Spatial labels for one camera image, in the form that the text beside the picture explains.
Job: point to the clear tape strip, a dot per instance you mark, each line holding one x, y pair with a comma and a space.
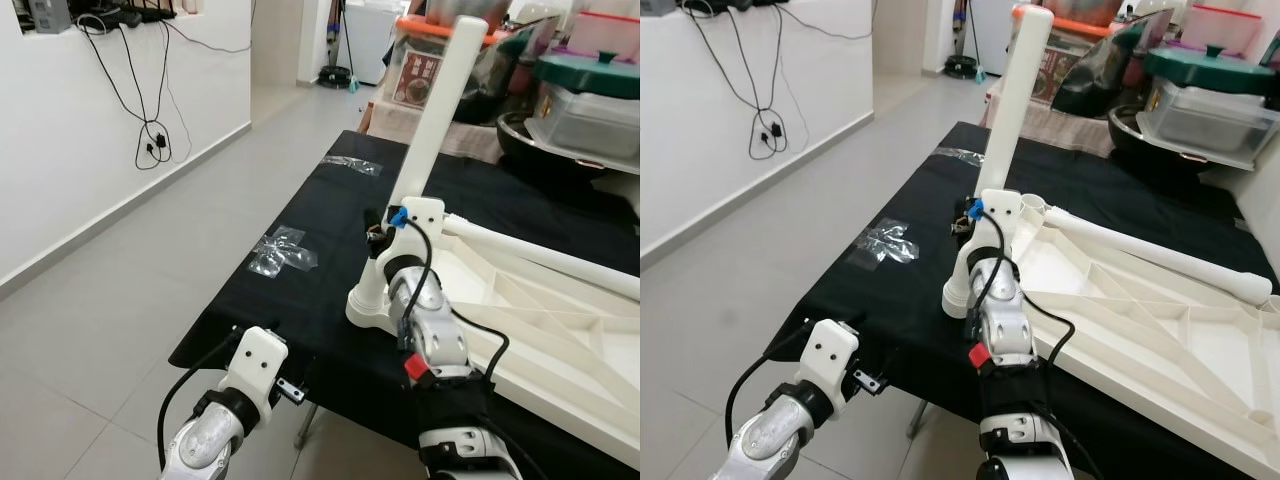
960, 155
355, 165

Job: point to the beige patterned cloth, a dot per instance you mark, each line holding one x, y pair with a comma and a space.
470, 140
1070, 125

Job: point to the black round floor device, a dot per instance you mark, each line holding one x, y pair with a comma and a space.
337, 75
962, 65

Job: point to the red printed box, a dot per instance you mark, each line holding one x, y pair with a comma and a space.
1065, 65
415, 75

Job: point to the black wok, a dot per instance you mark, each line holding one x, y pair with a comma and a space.
530, 145
1140, 145

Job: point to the white appliance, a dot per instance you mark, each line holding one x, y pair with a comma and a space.
990, 25
370, 35

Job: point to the black bag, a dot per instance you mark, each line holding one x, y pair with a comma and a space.
500, 70
1110, 70

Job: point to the clear plastic storage box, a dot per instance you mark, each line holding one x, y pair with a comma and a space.
590, 120
1200, 115

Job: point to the green pot lid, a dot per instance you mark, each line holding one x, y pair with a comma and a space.
590, 75
1210, 68

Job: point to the pink box orange lid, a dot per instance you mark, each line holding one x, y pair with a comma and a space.
600, 30
1225, 30

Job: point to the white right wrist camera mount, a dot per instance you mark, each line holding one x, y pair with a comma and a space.
1000, 215
415, 225

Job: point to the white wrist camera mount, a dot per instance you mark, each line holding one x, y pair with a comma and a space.
415, 225
1000, 215
258, 360
828, 352

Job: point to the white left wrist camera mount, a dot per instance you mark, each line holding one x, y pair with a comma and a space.
258, 360
828, 352

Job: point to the grey wall box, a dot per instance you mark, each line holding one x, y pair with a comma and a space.
655, 6
45, 15

